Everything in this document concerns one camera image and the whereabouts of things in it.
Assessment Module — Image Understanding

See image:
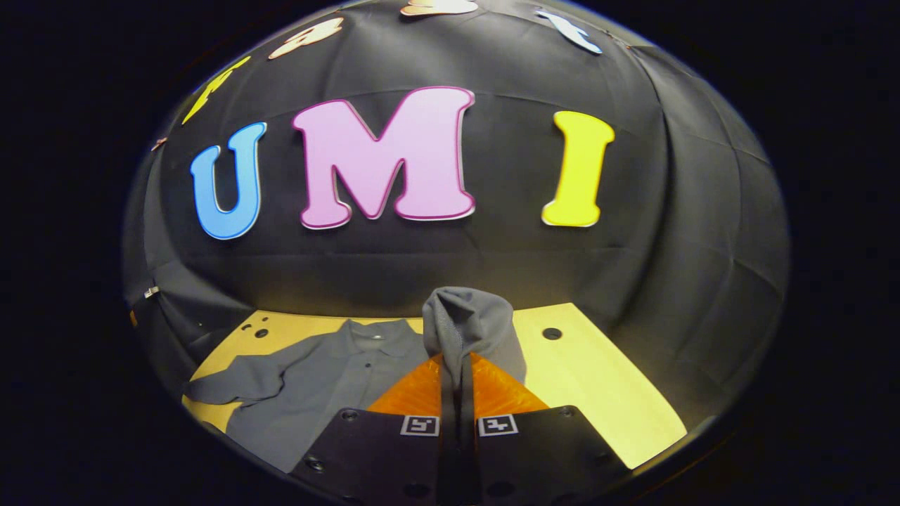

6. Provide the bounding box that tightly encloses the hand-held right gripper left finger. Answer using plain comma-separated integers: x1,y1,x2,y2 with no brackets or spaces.
290,351,459,506

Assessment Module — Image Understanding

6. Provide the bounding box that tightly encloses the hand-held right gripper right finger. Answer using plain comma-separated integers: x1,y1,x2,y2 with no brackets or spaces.
458,350,630,506

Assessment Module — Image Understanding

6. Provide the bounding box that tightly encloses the grey polo shirt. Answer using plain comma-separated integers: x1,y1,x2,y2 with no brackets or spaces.
181,286,528,474

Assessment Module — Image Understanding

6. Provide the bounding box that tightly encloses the black backdrop cloth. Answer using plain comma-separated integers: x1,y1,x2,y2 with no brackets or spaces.
121,0,792,429

